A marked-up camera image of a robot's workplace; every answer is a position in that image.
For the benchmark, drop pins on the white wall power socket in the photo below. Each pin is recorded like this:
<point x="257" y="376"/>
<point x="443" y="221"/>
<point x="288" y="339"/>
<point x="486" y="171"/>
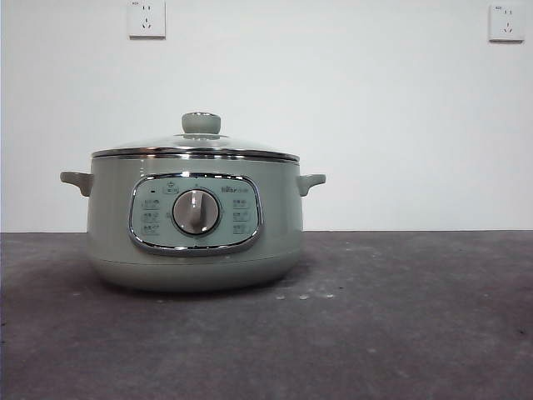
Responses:
<point x="506" y="24"/>
<point x="146" y="21"/>

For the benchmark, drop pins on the glass lid with green knob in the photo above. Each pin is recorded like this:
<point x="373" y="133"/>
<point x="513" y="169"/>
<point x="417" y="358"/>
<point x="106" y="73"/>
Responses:
<point x="201" y="123"/>

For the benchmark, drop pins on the pale green electric cooking pot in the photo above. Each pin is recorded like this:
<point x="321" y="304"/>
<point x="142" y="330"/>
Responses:
<point x="112" y="233"/>

